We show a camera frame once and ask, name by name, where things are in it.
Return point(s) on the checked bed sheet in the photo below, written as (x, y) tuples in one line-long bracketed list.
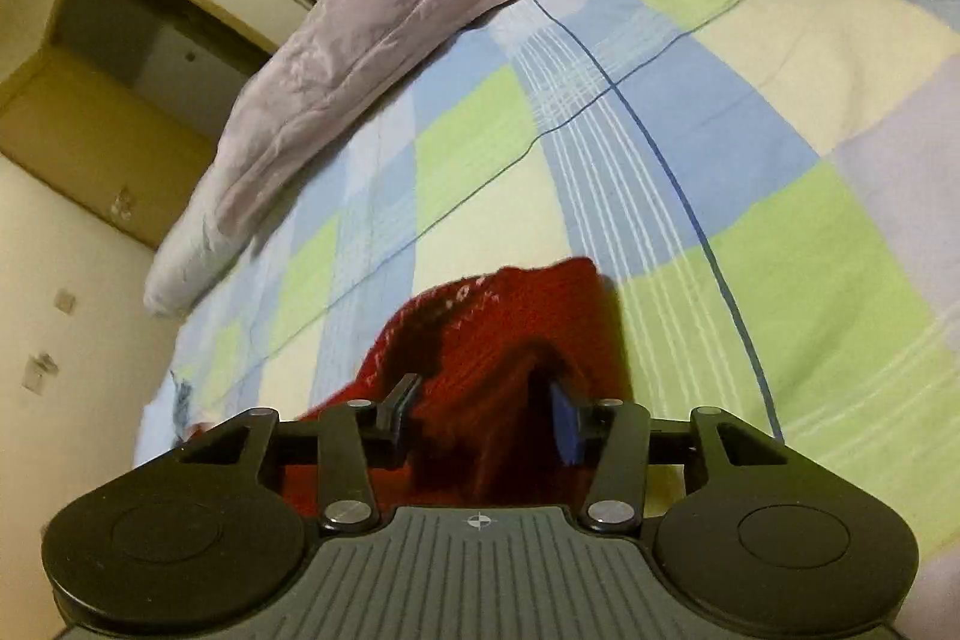
[(712, 145)]

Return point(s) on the wall switch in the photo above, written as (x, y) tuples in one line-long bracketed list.
[(65, 300)]

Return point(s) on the wall socket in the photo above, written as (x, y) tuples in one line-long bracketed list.
[(41, 371)]

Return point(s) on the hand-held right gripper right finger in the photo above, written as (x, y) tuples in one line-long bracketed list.
[(564, 422)]

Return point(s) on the red knitted sweater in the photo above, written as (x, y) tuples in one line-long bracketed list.
[(487, 347)]

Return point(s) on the lilac pillow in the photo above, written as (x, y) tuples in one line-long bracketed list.
[(360, 48)]

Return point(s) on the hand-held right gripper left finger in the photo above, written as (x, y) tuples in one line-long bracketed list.
[(401, 419)]

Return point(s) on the wooden door frame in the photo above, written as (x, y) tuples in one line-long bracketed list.
[(82, 130)]

